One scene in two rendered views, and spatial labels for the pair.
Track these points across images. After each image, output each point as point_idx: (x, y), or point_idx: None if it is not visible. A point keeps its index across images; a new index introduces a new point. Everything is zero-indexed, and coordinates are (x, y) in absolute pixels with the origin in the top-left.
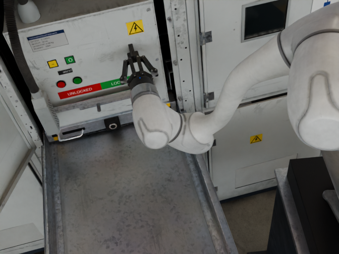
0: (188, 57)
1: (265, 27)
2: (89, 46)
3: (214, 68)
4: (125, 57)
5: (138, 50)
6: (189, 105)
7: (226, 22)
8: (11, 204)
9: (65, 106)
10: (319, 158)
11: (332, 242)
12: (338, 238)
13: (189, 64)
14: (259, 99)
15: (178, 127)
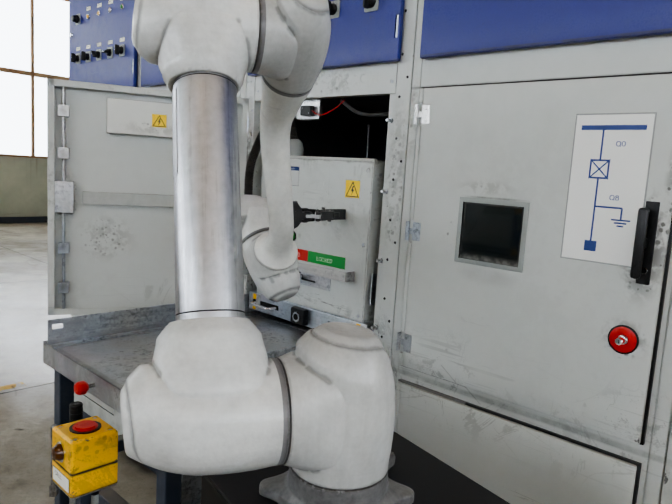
0: (395, 259)
1: (490, 250)
2: (311, 195)
3: (417, 291)
4: (336, 226)
5: (349, 222)
6: (384, 349)
7: (439, 217)
8: None
9: None
10: (407, 442)
11: (242, 477)
12: (256, 481)
13: (395, 272)
14: (481, 407)
15: (253, 229)
